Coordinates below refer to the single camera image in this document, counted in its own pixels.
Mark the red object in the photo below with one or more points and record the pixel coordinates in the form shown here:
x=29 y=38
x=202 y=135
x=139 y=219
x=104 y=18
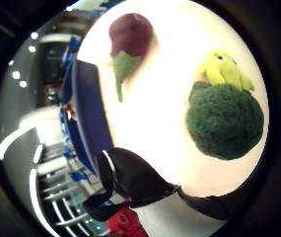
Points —
x=126 y=223

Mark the green plush broccoli toy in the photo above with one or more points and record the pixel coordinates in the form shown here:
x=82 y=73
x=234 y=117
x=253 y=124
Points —
x=224 y=118

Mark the maroon plush beet toy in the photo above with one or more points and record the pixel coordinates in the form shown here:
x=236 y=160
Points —
x=130 y=39

